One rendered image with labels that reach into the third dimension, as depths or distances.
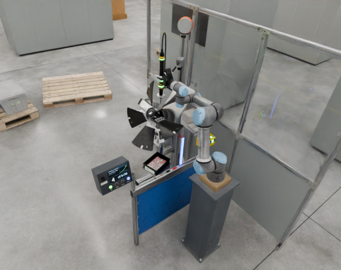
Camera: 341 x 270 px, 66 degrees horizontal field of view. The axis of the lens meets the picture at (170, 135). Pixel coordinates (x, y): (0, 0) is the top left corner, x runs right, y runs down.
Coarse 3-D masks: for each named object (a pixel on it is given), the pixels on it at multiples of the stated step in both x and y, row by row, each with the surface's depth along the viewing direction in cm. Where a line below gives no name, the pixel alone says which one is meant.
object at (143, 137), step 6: (144, 126) 259; (144, 132) 258; (150, 132) 259; (138, 138) 259; (144, 138) 258; (150, 138) 259; (138, 144) 259; (144, 144) 258; (150, 144) 258; (150, 150) 257
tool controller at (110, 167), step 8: (112, 160) 200; (120, 160) 199; (128, 160) 198; (96, 168) 192; (104, 168) 191; (112, 168) 191; (120, 168) 195; (128, 168) 199; (96, 176) 188; (104, 176) 189; (112, 176) 193; (120, 176) 197; (128, 176) 202; (96, 184) 197; (104, 184) 191; (112, 184) 195; (120, 184) 199; (104, 192) 193
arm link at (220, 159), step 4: (216, 152) 207; (220, 152) 208; (212, 156) 203; (216, 156) 202; (220, 156) 203; (224, 156) 204; (216, 160) 200; (220, 160) 200; (224, 160) 201; (216, 164) 201; (220, 164) 202; (224, 164) 204; (216, 168) 202; (220, 168) 204; (224, 168) 208
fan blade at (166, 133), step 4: (164, 120) 253; (160, 124) 248; (164, 124) 247; (168, 124) 247; (172, 124) 247; (176, 124) 246; (180, 124) 245; (160, 128) 245; (164, 128) 244; (168, 128) 243; (172, 128) 243; (180, 128) 241; (164, 132) 241; (168, 132) 240; (172, 132) 239; (176, 132) 239; (164, 136) 239; (168, 136) 238
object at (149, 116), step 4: (152, 108) 255; (148, 112) 257; (152, 112) 254; (156, 112) 254; (160, 112) 262; (148, 116) 257; (152, 116) 252; (156, 116) 254; (160, 116) 261; (152, 120) 257
